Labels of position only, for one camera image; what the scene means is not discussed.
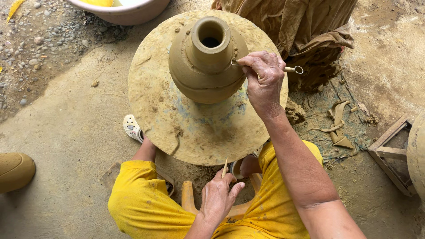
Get lump of wet clay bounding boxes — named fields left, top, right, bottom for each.
left=285, top=97, right=307, bottom=125

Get brown clay vase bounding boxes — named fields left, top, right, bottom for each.
left=168, top=16, right=249, bottom=105

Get yellow leaf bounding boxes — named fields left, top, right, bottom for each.
left=6, top=0, right=26, bottom=24

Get clay-stained brown cloth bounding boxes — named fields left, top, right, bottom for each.
left=211, top=0, right=358, bottom=93

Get person's yellow shorts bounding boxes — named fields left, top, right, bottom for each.
left=108, top=140, right=323, bottom=239

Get pink plastic basin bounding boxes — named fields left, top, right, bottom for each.
left=65, top=0, right=171, bottom=26

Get strips of trimmed clay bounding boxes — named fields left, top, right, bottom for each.
left=320, top=100, right=355, bottom=149

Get person's left hand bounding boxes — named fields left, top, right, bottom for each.
left=200, top=168, right=246, bottom=226

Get dirty green mat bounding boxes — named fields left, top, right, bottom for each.
left=287, top=71, right=372, bottom=163

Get wire loop trimming tool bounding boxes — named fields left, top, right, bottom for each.
left=231, top=59, right=304, bottom=75

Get round clay-covered pottery wheel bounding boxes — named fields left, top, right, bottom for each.
left=128, top=10, right=289, bottom=166
left=406, top=113, right=425, bottom=201

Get person's right hand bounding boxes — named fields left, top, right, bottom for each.
left=237, top=51, right=287, bottom=120

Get tan clog shoe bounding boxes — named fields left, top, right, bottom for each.
left=0, top=152, right=36, bottom=194

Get wooden frame stand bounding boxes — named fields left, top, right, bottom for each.
left=367, top=115, right=417, bottom=197

